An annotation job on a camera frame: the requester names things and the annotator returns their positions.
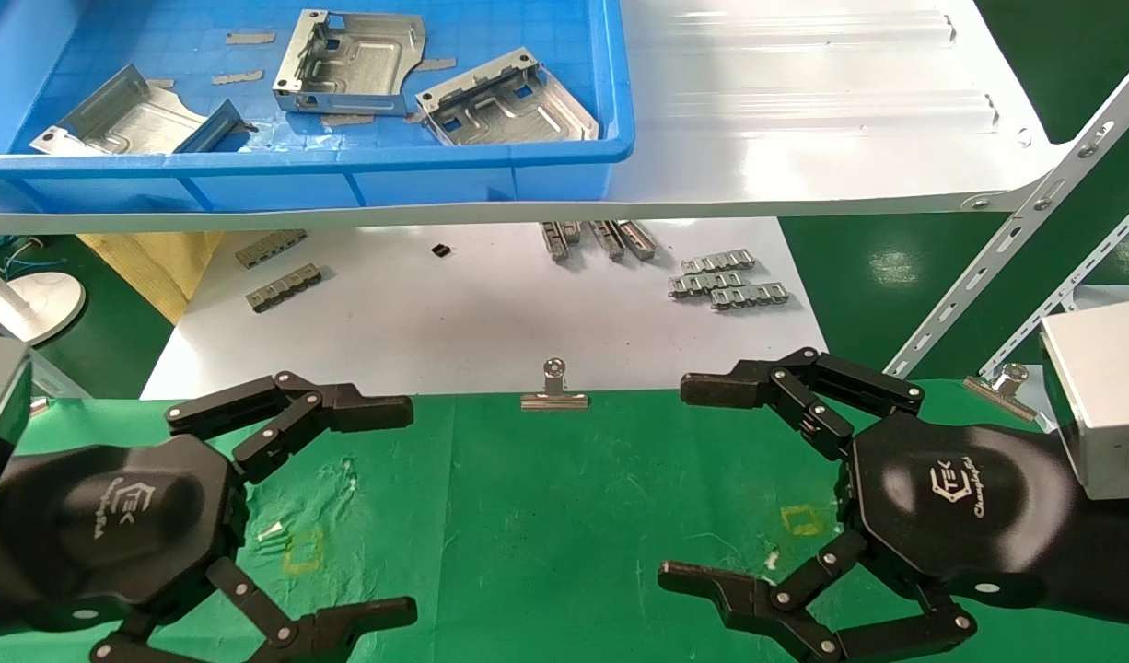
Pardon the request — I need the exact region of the white slotted angle bar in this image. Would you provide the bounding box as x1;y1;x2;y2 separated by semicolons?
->
977;189;1129;380
882;46;1129;380

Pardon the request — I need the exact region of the metal bracket with square holes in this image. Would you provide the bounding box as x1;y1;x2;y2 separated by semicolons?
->
415;48;600;146

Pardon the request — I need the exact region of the blue plastic bin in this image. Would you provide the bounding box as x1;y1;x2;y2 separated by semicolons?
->
0;0;636;215

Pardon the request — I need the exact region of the metal bracket with curved cutout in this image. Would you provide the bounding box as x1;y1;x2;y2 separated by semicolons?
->
29;63;257;156

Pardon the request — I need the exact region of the grey slotted angle bar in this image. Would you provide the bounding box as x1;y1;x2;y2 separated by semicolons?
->
26;355;93;400

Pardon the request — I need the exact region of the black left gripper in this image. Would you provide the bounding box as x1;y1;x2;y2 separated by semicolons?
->
0;371;419;663

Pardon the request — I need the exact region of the white metal shelf board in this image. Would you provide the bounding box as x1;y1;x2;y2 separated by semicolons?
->
0;0;1077;236

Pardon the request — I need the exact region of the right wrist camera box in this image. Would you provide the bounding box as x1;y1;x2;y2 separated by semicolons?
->
1039;301;1129;503

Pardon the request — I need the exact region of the white round stand base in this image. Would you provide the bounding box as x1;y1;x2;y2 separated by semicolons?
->
0;256;87;347

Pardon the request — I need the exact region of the yellow plastic bag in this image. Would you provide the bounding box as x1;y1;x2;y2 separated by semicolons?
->
76;230;225;325

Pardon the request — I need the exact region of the metal bracket with corner holes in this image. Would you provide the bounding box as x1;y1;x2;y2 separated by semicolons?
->
272;9;427;117

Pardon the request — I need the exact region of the green table cloth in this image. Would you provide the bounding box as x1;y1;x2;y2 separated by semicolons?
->
0;379;1129;663

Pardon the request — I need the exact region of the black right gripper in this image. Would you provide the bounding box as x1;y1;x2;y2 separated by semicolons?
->
658;347;1129;663

